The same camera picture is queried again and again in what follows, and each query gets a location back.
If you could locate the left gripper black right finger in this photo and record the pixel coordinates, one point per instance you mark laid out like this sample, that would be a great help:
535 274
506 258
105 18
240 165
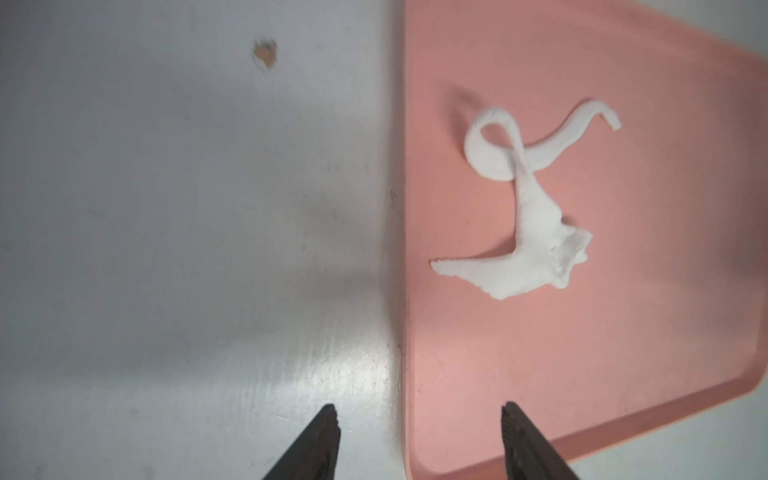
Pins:
528 454

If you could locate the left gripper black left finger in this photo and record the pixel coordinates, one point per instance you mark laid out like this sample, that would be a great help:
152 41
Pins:
314 453

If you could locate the pink tray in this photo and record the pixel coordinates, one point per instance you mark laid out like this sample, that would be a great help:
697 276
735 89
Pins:
668 315

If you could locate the white dough scrap strip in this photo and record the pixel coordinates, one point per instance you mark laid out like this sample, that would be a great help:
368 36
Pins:
546 248

